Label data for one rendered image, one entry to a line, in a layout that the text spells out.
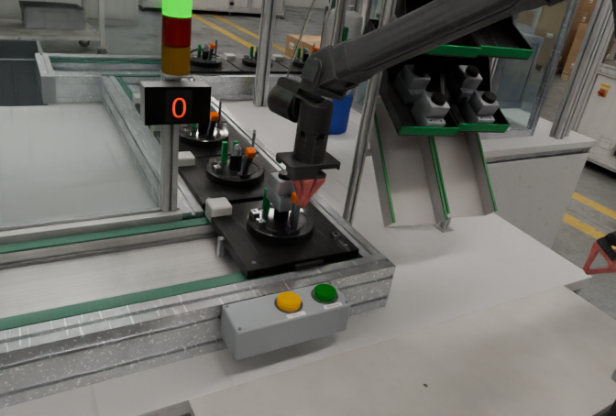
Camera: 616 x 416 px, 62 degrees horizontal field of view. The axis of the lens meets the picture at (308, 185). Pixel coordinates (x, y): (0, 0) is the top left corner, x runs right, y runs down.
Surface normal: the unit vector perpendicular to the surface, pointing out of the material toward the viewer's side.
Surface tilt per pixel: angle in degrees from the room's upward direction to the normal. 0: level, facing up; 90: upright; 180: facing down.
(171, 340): 90
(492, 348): 0
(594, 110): 90
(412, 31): 78
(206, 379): 0
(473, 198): 45
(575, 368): 0
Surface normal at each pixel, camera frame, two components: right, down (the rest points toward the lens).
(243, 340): 0.47, 0.44
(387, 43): -0.66, 0.02
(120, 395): 0.14, -0.89
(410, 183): 0.32, -0.32
